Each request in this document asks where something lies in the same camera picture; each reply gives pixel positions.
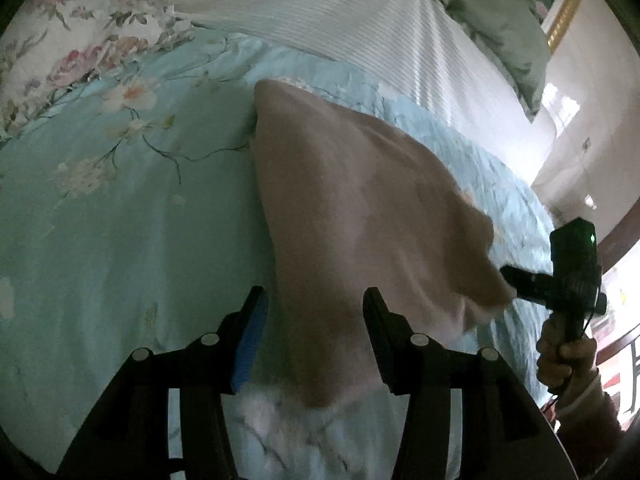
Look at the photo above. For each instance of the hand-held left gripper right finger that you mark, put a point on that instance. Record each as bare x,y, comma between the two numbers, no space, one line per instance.
387,350

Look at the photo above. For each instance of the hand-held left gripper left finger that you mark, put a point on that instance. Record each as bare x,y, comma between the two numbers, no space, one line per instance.
250,345

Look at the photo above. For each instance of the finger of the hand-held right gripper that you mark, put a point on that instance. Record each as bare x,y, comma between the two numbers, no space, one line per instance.
522,282

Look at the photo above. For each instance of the grey-pink long-sleeve sweater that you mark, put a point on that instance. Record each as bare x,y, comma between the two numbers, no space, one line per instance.
350,220

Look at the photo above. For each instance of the person's right forearm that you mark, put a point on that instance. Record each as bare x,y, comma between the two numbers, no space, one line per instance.
590,420

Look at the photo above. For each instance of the person's right hand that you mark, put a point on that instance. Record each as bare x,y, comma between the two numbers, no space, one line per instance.
560,367

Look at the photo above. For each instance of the light blue floral quilt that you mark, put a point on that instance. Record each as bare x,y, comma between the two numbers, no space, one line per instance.
125,220

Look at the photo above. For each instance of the green pillow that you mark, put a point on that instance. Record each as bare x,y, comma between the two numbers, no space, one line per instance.
490,25

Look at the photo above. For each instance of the white floral pillow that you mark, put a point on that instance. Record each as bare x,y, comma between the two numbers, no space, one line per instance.
75,45

